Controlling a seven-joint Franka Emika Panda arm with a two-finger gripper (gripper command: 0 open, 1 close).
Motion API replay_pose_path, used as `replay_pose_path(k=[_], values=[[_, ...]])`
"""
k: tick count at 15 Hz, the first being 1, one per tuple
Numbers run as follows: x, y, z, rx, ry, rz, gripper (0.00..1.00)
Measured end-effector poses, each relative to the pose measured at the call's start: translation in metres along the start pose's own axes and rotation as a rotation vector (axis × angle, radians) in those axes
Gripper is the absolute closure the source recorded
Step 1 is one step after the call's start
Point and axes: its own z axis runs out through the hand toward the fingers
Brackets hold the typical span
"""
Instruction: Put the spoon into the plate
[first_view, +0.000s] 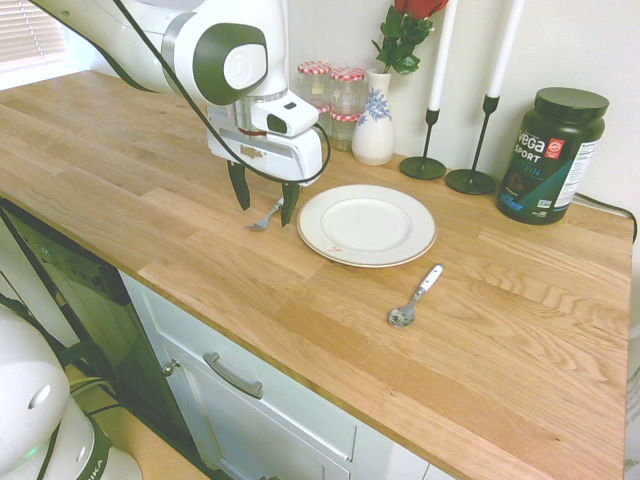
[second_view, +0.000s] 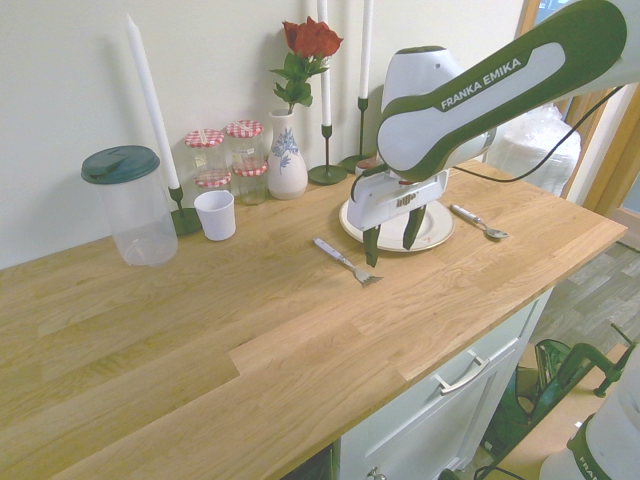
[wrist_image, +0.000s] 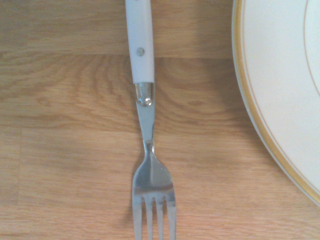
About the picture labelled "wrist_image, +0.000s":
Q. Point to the white gold rimmed plate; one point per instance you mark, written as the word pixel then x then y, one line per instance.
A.
pixel 280 75

